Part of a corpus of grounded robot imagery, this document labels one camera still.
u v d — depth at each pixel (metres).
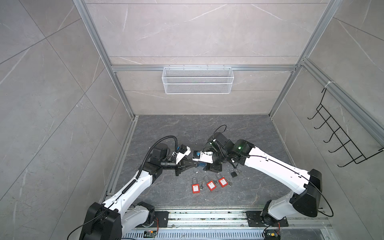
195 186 0.82
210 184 0.84
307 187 0.40
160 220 0.73
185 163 0.68
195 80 1.01
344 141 0.64
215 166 0.64
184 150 0.65
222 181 0.84
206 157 0.62
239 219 0.75
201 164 0.63
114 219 0.39
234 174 0.88
